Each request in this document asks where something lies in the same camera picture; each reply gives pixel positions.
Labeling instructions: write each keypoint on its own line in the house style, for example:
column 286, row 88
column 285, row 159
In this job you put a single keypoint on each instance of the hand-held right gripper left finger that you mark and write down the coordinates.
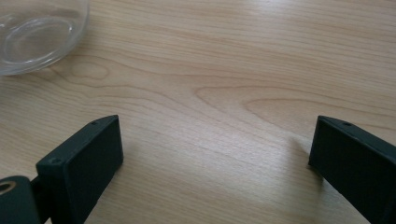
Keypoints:
column 81, row 168

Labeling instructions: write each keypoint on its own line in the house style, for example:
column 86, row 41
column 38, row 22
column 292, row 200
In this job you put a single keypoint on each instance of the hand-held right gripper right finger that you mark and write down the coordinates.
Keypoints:
column 355, row 161

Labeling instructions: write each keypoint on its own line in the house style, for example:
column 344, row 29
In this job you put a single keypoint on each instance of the clear glass bowl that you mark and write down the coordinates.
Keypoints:
column 37, row 37

